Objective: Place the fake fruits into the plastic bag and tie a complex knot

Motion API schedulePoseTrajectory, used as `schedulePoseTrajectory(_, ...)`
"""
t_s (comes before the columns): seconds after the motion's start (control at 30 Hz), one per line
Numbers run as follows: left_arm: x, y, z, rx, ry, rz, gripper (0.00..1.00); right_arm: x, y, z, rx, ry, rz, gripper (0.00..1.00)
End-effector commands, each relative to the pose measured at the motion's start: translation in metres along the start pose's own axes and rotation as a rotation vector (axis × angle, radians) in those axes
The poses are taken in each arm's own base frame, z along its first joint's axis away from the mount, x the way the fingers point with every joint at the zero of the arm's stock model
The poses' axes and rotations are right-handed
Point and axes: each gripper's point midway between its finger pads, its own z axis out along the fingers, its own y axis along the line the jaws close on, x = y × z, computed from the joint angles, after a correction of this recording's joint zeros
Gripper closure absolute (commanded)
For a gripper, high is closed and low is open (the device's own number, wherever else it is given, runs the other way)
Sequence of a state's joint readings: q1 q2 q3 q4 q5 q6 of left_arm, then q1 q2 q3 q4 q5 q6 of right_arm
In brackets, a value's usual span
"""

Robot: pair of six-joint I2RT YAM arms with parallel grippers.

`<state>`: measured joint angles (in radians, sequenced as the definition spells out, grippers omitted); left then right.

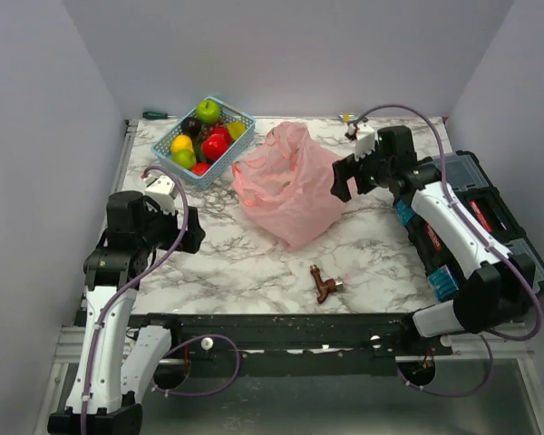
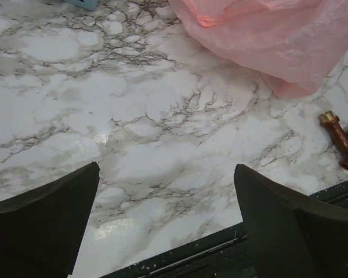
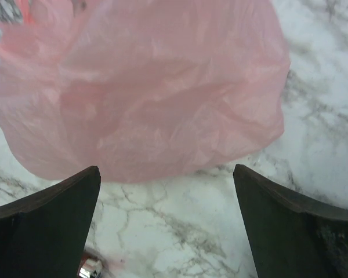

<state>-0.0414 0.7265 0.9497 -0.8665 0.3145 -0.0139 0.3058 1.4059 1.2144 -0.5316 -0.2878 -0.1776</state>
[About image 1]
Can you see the red fake apple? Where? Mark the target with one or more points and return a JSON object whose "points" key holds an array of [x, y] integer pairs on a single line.
{"points": [[214, 147]]}

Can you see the green fake apple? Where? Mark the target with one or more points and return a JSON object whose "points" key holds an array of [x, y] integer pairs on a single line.
{"points": [[208, 111]]}

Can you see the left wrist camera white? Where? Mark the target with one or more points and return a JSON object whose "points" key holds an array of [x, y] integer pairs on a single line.
{"points": [[163, 191]]}

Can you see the pink plastic bag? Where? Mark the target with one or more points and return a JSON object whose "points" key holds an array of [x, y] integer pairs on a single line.
{"points": [[284, 185]]}

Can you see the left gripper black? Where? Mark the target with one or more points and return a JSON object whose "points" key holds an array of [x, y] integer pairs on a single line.
{"points": [[194, 235]]}

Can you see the green handled screwdriver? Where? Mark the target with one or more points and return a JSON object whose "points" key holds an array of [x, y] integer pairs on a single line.
{"points": [[157, 116]]}

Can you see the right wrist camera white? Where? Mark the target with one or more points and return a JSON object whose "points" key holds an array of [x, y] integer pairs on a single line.
{"points": [[362, 135]]}

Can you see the yellow fake fruit right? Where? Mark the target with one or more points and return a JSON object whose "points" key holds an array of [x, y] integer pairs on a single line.
{"points": [[236, 129]]}

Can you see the yellow fake lemon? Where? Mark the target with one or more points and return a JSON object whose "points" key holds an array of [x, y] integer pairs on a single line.
{"points": [[181, 142]]}

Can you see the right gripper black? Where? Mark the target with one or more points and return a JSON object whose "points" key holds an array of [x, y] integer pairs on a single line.
{"points": [[345, 169]]}

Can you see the fake purple grapes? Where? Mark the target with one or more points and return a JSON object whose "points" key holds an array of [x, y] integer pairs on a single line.
{"points": [[207, 129]]}

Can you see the dark purple fake fruit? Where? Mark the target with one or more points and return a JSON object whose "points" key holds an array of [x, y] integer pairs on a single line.
{"points": [[191, 126]]}

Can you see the small red fake fruit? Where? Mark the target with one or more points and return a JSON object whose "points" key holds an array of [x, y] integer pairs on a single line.
{"points": [[200, 169]]}

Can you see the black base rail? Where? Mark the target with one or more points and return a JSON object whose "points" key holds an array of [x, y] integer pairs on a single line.
{"points": [[128, 349]]}

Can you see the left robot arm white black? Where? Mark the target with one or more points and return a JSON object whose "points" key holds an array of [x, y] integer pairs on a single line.
{"points": [[107, 391]]}

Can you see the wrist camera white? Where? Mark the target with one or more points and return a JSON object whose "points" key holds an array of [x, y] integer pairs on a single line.
{"points": [[163, 191], [362, 135]]}

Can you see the black tool box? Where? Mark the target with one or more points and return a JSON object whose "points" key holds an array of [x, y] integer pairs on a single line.
{"points": [[476, 192]]}

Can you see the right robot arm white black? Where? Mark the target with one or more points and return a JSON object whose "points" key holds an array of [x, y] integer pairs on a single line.
{"points": [[478, 281]]}

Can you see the brown brass faucet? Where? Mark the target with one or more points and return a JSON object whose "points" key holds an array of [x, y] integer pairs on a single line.
{"points": [[325, 287]]}

